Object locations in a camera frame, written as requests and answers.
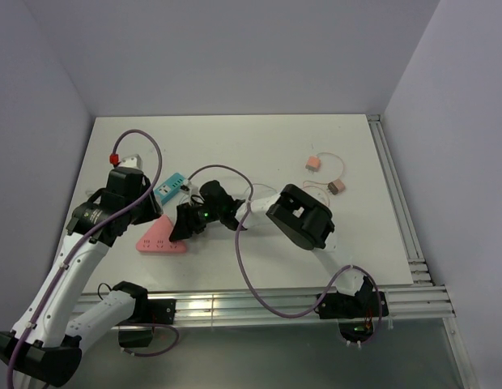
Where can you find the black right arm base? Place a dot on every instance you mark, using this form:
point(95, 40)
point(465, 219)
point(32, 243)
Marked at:
point(360, 310)

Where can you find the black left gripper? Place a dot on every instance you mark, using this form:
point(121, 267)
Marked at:
point(152, 212)

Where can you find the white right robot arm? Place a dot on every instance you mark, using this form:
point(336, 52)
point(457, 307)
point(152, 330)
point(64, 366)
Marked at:
point(303, 220)

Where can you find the orange charger plug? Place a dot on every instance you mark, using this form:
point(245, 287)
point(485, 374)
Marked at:
point(313, 164)

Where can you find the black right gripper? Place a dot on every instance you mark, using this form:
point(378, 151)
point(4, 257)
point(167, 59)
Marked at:
point(186, 224)

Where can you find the pink triangular power strip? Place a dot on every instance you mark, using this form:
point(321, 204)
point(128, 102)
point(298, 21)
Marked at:
point(156, 239)

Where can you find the teal power strip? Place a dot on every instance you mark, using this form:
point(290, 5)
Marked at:
point(168, 189)

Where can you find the brown charger plug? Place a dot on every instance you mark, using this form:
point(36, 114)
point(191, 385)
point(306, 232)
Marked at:
point(336, 187)

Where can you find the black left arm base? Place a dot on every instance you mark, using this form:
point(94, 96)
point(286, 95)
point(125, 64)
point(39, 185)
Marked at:
point(155, 322)

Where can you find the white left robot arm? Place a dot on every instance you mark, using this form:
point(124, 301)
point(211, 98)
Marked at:
point(46, 343)

